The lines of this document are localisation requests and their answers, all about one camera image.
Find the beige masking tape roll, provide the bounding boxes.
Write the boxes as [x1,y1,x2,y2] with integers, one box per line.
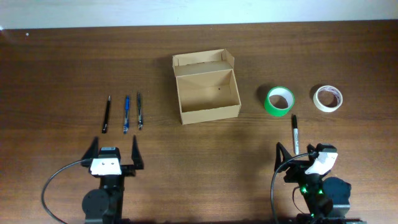
[313,85,343,113]

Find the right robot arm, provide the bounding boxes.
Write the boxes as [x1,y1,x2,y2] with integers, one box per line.
[270,142,364,224]

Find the black Sharpie marker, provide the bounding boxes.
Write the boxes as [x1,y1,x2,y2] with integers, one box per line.
[292,114,300,155]

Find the green tape roll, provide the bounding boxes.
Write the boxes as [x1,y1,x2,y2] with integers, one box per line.
[264,86,295,118]

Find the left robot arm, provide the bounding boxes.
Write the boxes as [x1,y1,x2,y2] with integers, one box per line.
[81,136,144,224]

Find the dark grey pen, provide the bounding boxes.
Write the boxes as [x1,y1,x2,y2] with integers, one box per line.
[137,92,143,130]

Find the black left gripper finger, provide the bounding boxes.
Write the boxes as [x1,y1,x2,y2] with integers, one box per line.
[81,136,99,167]
[131,135,144,170]

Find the right black cable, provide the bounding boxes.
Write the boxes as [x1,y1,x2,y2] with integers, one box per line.
[269,151,319,224]

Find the black pen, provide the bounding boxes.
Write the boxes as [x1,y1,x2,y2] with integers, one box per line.
[101,95,111,134]

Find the black cable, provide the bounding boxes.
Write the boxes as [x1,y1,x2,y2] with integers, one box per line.
[40,157,94,224]
[269,151,319,224]

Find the blue pen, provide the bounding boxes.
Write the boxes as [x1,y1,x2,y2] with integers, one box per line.
[123,95,130,134]

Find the open cardboard box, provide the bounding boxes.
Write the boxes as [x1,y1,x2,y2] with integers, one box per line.
[172,49,241,125]

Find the left black cable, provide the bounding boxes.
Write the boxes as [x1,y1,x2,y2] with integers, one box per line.
[40,157,94,224]

